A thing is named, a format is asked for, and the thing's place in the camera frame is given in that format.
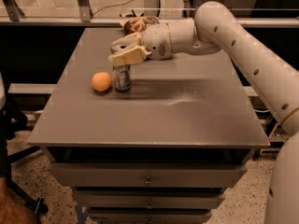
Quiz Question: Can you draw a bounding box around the orange fruit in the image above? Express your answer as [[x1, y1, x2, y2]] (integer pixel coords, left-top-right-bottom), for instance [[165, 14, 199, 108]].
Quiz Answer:
[[91, 72, 112, 92]]

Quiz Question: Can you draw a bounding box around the top grey drawer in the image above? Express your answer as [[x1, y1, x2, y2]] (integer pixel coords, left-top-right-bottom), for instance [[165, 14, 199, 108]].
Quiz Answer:
[[50, 163, 247, 188]]

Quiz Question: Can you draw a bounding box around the grey drawer cabinet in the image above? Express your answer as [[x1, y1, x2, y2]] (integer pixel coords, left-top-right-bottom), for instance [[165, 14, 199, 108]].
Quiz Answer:
[[27, 27, 271, 224]]

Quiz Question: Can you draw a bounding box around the brown chip bag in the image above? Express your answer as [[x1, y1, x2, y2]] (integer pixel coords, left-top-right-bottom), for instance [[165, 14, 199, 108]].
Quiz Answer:
[[120, 16, 159, 35]]

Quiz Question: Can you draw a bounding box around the black office chair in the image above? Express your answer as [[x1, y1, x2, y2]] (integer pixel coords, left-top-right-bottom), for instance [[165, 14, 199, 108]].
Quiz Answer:
[[0, 75, 41, 224]]

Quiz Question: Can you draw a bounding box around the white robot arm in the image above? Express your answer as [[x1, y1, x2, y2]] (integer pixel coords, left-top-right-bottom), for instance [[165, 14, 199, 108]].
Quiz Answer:
[[109, 1, 299, 224]]

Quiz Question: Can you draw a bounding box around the silver redbull can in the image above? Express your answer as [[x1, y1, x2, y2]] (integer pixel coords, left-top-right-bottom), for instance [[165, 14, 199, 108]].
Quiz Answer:
[[113, 65, 131, 91]]

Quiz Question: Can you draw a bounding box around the grey drawer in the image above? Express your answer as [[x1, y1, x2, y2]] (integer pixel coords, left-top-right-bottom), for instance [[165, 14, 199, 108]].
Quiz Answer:
[[89, 209, 211, 224], [74, 189, 225, 209], [50, 163, 247, 188]]

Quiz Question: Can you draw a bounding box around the metal window railing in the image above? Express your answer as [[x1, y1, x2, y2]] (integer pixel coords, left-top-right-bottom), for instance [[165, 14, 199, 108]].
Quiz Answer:
[[0, 0, 299, 28]]

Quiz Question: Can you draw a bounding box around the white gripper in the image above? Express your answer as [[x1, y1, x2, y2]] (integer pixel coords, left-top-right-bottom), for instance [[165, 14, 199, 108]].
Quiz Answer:
[[108, 23, 172, 66]]

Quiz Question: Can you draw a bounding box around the middle grey drawer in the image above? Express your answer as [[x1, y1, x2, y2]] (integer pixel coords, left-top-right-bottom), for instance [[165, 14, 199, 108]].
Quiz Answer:
[[74, 189, 225, 209]]

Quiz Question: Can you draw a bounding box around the bottom grey drawer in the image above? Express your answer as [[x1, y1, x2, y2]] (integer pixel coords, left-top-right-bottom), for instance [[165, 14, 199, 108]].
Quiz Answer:
[[89, 209, 211, 224]]

